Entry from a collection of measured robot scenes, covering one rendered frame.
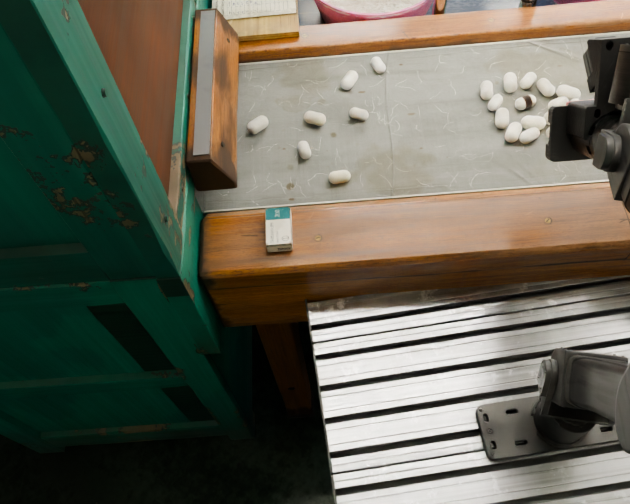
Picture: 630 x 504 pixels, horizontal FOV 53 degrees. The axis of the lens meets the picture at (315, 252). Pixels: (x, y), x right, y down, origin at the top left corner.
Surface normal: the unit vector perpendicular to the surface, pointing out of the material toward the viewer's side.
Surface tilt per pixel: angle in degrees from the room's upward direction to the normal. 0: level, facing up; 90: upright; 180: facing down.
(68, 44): 90
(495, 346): 0
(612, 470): 0
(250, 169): 0
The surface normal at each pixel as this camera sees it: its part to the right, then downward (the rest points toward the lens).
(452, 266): 0.05, 0.87
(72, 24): 1.00, -0.07
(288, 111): -0.06, -0.49
